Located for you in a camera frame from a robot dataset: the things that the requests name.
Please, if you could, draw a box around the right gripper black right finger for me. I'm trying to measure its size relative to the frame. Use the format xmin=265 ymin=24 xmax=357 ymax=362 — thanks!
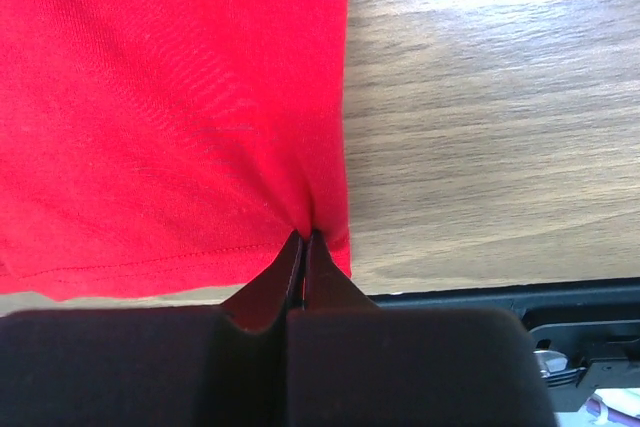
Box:
xmin=286 ymin=233 xmax=556 ymax=426

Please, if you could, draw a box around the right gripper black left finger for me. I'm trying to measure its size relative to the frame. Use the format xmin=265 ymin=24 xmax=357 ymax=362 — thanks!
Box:
xmin=1 ymin=234 xmax=304 ymax=426

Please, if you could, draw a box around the bright red t-shirt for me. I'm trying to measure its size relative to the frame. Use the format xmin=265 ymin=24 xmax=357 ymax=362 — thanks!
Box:
xmin=1 ymin=0 xmax=350 ymax=300

